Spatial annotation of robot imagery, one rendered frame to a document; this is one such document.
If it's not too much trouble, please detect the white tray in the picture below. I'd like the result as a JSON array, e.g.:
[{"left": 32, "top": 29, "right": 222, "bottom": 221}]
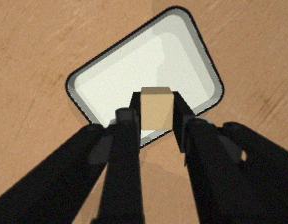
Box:
[{"left": 65, "top": 6, "right": 225, "bottom": 128}]

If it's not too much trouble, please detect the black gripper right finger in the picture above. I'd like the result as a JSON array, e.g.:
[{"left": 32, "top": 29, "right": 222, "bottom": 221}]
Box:
[{"left": 172, "top": 91, "right": 288, "bottom": 224}]

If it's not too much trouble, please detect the tan block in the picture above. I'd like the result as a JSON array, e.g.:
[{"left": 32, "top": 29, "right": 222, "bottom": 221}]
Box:
[{"left": 140, "top": 87, "right": 174, "bottom": 130}]

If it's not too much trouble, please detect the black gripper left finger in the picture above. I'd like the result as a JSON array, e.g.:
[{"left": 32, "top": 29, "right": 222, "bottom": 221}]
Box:
[{"left": 0, "top": 92, "right": 145, "bottom": 224}]

